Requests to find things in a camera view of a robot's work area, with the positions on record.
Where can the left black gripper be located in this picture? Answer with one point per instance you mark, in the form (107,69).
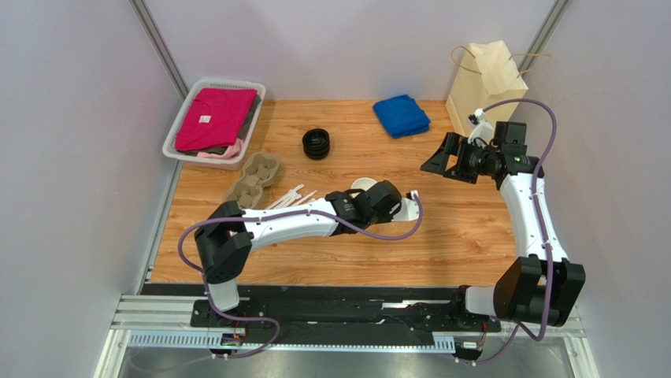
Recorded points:
(388,216)

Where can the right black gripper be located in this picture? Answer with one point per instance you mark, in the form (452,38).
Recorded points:
(455,157)

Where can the single brown paper cup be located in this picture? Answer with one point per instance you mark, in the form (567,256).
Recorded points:
(363,183)

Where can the stack of black lids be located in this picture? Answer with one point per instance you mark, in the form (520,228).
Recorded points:
(316,143)

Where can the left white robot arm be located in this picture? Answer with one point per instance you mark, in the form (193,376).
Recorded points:
(225,241)

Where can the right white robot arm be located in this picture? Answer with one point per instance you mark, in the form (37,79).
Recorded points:
(542,285)

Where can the blue folded cloth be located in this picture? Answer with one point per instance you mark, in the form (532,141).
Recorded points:
(401,116)

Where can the white wrapped straw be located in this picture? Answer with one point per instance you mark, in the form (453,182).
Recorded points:
(304,199)
(293,197)
(289,194)

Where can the cardboard cup carrier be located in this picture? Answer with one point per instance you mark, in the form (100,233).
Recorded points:
(259,172)

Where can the magenta folded cloth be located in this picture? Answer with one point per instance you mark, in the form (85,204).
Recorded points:
(214,118)

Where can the white plastic basket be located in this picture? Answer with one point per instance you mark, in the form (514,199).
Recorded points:
(234,163)

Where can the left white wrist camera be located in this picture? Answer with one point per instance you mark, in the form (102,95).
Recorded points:
(409,208)

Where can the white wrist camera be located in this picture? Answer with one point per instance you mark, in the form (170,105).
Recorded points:
(482,131)
(409,208)

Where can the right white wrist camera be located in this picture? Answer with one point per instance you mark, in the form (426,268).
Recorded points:
(482,131)

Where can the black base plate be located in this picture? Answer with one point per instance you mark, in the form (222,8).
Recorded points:
(355,316)

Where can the aluminium frame rail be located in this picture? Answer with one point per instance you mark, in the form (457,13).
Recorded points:
(151,335)

